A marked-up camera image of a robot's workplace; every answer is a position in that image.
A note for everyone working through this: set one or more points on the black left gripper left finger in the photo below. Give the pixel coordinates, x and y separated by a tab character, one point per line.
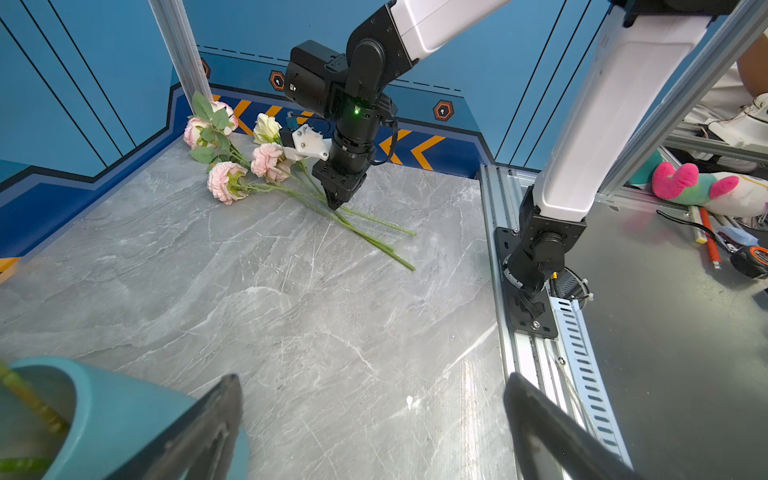
200	444

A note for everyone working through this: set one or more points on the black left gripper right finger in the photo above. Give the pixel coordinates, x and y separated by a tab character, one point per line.
548	443

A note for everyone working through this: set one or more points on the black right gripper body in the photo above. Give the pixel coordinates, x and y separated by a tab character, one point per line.
337	186

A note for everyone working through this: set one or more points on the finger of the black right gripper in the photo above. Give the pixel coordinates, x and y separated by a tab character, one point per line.
333	201

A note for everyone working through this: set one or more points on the pink carnation stem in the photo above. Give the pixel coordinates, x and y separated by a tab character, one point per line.
292	178

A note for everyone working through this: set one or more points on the pink rose stem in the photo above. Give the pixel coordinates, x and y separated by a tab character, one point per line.
228	184

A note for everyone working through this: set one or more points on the teal ceramic cylinder vase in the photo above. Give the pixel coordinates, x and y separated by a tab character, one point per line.
112	418

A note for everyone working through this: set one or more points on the yellow rose stem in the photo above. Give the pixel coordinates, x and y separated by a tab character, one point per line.
54	422

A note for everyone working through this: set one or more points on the cream rose stem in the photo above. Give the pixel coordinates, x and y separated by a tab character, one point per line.
266	130

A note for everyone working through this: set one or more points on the mixed flower bunch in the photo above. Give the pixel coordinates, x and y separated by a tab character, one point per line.
207	132

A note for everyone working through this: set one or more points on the tape measure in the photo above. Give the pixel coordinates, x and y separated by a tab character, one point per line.
748	260

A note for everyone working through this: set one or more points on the pink plush toy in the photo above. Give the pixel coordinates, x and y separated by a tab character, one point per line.
721	193

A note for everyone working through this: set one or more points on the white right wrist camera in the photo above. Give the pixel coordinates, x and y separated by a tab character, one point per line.
304	143

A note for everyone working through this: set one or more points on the aluminium front rail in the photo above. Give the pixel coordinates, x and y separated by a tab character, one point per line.
544	338

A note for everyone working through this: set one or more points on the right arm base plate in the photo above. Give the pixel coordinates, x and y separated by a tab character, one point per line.
522	288

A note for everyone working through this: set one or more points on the right aluminium corner post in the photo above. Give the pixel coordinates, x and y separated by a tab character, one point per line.
176	31

